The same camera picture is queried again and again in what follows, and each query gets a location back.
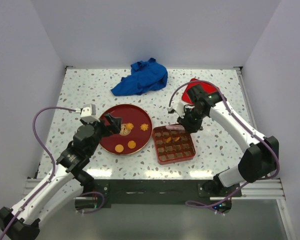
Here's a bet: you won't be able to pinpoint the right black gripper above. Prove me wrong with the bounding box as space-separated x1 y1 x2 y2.
176 107 206 135

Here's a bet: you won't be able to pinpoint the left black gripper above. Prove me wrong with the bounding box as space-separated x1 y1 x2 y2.
80 112 121 156

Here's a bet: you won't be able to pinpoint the pink metal tongs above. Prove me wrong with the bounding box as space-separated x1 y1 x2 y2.
165 125 185 131

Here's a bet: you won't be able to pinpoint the round dark red tray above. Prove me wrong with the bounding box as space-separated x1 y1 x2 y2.
100 104 153 156

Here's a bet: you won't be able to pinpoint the round cookie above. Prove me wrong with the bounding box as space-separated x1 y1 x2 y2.
114 144 124 153
127 140 136 149

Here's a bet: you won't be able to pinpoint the flower cookie top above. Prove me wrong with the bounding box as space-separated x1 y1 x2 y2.
165 137 172 143

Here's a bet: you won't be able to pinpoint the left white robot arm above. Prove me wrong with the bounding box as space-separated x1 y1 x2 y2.
0 113 122 240

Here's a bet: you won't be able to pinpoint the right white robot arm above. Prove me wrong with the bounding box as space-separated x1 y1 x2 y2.
169 81 280 197

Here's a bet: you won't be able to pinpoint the red compartment cookie box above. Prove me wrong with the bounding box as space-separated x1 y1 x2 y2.
152 126 196 165

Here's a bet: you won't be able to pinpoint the red square box lid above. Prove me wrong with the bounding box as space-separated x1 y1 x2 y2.
181 78 217 105

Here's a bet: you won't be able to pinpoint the blue crumpled cloth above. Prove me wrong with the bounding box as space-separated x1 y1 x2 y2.
110 57 168 96

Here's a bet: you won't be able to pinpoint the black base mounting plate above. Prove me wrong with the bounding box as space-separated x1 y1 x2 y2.
83 179 242 208

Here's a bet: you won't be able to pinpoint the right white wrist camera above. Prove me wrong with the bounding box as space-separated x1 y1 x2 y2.
167 100 187 118

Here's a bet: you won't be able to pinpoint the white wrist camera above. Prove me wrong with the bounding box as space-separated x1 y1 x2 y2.
80 104 99 123
167 100 187 118

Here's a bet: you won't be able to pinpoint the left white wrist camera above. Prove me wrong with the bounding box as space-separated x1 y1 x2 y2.
80 104 99 123

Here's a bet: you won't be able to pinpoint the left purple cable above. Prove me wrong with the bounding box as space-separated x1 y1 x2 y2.
0 106 106 240

